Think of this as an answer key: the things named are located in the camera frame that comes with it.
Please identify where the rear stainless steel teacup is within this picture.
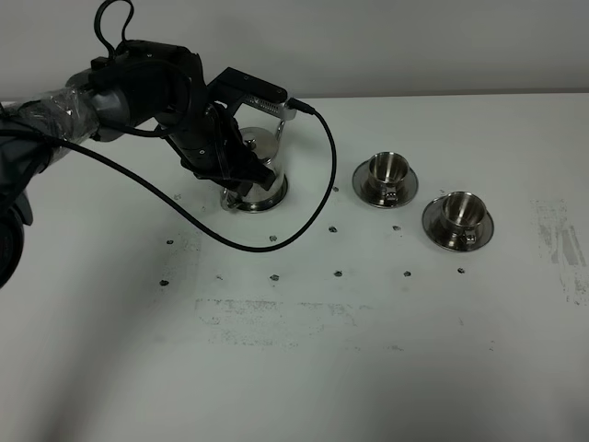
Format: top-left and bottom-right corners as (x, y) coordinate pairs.
(366, 152), (410, 207)

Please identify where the black left camera cable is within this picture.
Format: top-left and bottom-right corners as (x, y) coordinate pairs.
(0, 0), (336, 253)

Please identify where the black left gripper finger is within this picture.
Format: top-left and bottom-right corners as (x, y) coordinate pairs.
(220, 142), (273, 193)

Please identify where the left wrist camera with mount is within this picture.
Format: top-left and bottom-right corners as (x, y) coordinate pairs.
(207, 67), (296, 122)

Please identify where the front stainless steel saucer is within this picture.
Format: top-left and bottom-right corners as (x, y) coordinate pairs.
(422, 194), (494, 252)

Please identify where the front stainless steel teacup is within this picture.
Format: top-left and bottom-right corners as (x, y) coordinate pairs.
(441, 192), (488, 246)

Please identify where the stainless steel teacup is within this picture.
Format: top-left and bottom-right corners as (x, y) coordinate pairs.
(366, 152), (410, 207)
(441, 192), (488, 246)

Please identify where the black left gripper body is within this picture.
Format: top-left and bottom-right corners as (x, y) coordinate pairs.
(89, 40), (248, 182)

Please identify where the stainless steel teapot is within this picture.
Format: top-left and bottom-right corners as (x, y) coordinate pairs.
(221, 120), (288, 213)

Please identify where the round steel teapot coaster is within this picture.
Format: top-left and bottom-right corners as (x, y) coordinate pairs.
(220, 175), (288, 213)

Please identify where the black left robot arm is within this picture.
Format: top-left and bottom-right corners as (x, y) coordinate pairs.
(1, 41), (275, 283)

